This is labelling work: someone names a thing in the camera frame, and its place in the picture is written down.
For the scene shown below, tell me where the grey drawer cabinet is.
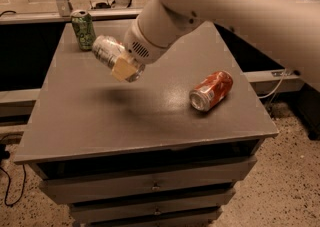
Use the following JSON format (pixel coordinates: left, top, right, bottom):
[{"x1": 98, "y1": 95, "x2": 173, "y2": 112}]
[{"x1": 15, "y1": 23, "x2": 277, "y2": 227}]

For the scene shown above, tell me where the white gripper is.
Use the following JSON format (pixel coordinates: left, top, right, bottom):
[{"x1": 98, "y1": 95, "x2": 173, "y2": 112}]
[{"x1": 111, "y1": 20, "x2": 166, "y2": 82}]

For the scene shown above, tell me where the silver 7up can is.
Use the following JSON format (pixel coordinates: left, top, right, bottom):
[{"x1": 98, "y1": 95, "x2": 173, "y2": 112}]
[{"x1": 92, "y1": 35, "x2": 145, "y2": 82}]

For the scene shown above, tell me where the green soda can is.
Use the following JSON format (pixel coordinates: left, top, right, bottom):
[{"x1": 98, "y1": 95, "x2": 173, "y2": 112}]
[{"x1": 71, "y1": 10, "x2": 96, "y2": 51}]

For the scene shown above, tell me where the black floor cable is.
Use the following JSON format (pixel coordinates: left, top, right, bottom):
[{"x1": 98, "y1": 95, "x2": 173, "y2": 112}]
[{"x1": 0, "y1": 142, "x2": 28, "y2": 207}]

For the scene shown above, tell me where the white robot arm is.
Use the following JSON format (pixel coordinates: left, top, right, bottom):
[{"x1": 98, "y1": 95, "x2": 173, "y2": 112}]
[{"x1": 123, "y1": 0, "x2": 320, "y2": 90}]

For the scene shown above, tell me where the orange soda can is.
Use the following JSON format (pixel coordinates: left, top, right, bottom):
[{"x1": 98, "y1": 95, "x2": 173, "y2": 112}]
[{"x1": 189, "y1": 71, "x2": 233, "y2": 112}]

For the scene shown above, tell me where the white cable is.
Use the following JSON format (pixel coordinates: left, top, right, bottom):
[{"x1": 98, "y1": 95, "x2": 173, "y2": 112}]
[{"x1": 258, "y1": 69, "x2": 289, "y2": 100}]

